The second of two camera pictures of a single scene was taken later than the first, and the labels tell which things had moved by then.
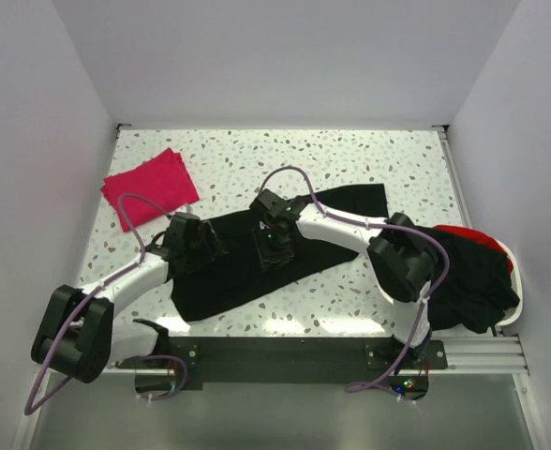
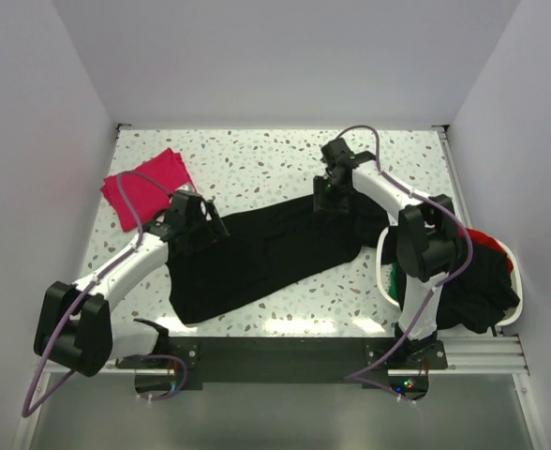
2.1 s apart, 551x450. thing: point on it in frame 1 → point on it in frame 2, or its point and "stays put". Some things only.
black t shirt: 238,275 stays put
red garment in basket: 475,236 stays put
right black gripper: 267,256 → 320,201
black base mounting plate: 297,360 stays put
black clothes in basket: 476,290 stays put
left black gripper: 212,248 → 214,231
